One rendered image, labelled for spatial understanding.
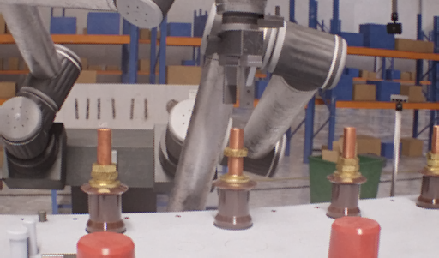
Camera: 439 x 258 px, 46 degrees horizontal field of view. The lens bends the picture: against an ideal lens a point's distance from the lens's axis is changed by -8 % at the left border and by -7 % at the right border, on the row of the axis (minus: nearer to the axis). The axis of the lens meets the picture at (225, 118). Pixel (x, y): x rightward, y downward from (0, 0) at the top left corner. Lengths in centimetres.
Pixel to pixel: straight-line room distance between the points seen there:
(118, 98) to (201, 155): 447
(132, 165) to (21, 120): 70
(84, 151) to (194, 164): 128
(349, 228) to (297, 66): 76
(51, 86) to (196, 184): 100
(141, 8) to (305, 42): 50
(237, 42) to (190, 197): 51
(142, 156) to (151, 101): 331
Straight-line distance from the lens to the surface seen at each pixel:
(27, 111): 218
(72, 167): 265
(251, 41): 106
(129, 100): 587
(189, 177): 142
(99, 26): 876
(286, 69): 142
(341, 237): 72
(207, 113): 140
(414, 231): 120
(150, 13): 109
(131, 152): 262
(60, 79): 228
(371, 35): 1049
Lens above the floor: 170
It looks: 6 degrees down
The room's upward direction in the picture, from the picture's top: 2 degrees clockwise
